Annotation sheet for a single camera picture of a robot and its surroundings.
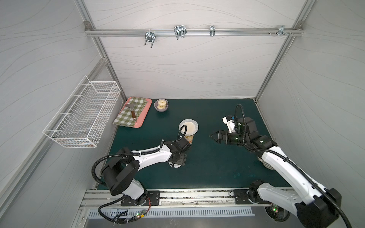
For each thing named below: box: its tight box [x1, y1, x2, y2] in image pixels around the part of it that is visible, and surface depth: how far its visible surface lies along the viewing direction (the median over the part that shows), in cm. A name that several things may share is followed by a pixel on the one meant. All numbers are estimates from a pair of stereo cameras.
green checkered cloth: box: [112, 97, 148, 128], surface depth 113 cm
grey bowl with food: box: [153, 98, 169, 113], surface depth 113 cm
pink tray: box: [118, 96, 153, 128], surface depth 114 cm
